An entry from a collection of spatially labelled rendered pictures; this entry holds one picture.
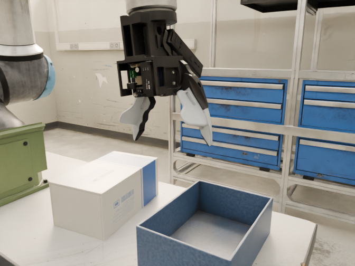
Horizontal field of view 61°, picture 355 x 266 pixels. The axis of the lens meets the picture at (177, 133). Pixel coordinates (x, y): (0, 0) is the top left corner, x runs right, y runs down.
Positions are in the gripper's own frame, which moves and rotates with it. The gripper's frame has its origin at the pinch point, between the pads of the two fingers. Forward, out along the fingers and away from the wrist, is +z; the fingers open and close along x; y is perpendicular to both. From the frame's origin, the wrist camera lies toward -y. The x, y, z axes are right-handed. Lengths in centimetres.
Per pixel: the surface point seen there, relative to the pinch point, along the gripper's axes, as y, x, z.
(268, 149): -140, -29, 40
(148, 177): -6.9, -12.3, 10.0
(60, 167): -9.3, -47.3, 12.6
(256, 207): -9.9, 10.4, 14.0
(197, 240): -0.1, 3.3, 17.2
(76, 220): 9.3, -16.1, 13.1
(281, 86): -138, -19, 2
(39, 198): 5.1, -34.7, 13.8
